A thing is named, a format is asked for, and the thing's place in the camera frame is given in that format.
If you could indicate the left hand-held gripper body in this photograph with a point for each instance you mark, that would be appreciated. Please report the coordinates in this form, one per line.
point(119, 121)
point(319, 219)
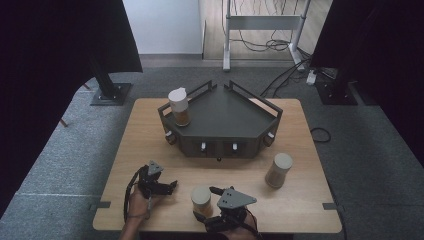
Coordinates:
point(150, 186)

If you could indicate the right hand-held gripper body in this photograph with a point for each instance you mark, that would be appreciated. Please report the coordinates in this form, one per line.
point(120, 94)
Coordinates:
point(235, 200)

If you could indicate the orange spice jar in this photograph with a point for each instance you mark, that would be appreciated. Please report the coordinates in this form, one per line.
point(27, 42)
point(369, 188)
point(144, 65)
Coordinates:
point(201, 198)

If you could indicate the grey spice jar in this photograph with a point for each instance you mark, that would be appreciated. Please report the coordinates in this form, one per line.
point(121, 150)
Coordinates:
point(278, 170)

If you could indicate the dark corner shelf rack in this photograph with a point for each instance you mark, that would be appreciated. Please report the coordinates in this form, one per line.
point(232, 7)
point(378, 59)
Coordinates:
point(226, 116)

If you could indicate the spice jar with spout lid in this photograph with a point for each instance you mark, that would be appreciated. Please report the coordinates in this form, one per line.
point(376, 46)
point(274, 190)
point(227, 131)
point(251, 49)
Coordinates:
point(179, 103)

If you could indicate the person's left hand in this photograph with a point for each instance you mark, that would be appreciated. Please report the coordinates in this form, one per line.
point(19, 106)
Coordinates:
point(138, 206)

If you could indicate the person's right hand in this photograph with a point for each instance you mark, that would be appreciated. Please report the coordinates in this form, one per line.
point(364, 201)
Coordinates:
point(245, 233)

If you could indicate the wooden stand leg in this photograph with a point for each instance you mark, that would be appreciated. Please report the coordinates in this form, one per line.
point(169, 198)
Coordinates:
point(63, 123)
point(86, 86)

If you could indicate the black curtain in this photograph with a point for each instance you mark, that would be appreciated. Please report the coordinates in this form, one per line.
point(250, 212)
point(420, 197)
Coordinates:
point(50, 83)
point(383, 66)

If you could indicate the white power strip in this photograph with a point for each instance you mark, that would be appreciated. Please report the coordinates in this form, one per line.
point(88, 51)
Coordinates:
point(311, 77)

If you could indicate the black stand with base plate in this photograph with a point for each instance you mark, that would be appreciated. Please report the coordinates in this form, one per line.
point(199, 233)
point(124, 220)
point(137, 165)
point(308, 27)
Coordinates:
point(111, 93)
point(336, 93)

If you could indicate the grey metal stand frame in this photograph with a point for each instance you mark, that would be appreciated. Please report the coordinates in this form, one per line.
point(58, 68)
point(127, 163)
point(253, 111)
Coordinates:
point(263, 22)

